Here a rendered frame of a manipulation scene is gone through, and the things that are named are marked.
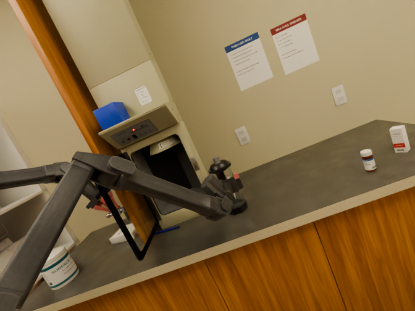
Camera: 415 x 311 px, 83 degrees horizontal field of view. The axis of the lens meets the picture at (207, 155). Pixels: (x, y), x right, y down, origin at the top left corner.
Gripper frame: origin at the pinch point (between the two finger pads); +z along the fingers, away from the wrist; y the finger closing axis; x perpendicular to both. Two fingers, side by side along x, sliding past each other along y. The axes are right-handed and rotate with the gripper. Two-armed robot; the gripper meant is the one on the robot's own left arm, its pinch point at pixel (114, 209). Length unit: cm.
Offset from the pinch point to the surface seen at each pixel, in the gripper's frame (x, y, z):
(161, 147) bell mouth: -23.3, -26.0, -2.7
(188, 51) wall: -63, -72, -29
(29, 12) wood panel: -17, -37, -79
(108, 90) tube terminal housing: -21, -32, -37
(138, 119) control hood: -10.5, -32.8, -16.8
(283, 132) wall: -63, -74, 48
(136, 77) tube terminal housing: -21, -45, -31
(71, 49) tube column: -21, -35, -60
